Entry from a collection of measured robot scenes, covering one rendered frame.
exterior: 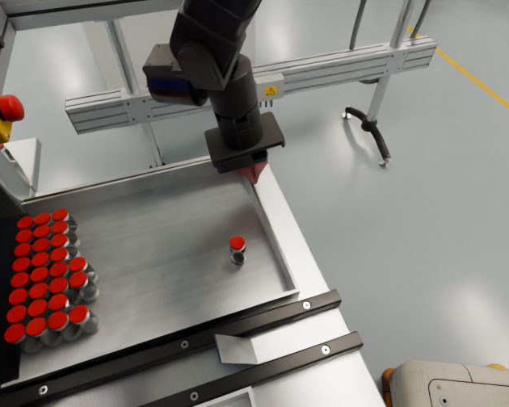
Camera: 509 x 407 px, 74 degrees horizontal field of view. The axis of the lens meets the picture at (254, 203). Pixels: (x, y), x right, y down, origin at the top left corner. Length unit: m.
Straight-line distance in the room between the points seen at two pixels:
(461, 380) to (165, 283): 0.92
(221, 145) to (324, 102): 1.87
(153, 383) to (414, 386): 0.83
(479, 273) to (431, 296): 0.26
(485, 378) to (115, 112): 1.48
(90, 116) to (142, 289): 1.05
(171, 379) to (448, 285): 1.36
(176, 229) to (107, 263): 0.11
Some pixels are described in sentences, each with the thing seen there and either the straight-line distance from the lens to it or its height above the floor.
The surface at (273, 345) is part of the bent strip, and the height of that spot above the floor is 0.88.
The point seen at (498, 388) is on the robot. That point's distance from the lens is 1.24.
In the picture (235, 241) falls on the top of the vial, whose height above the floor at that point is 0.93.
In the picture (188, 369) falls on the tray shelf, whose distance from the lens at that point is 0.45.
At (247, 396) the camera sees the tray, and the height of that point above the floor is 0.89.
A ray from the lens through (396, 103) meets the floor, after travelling 2.43.
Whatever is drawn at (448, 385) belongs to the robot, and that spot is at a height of 0.28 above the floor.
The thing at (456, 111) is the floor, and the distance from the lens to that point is 2.53.
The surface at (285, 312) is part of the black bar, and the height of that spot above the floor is 0.90.
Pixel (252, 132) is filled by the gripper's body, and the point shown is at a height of 1.03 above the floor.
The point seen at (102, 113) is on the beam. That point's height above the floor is 0.51.
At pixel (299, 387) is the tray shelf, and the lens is 0.44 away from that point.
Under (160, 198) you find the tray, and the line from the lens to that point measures 0.58.
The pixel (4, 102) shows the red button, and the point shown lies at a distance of 0.64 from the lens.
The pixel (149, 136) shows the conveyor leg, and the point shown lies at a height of 0.34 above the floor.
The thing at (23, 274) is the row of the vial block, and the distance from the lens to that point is 0.52.
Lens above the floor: 1.31
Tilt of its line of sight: 52 degrees down
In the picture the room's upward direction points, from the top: straight up
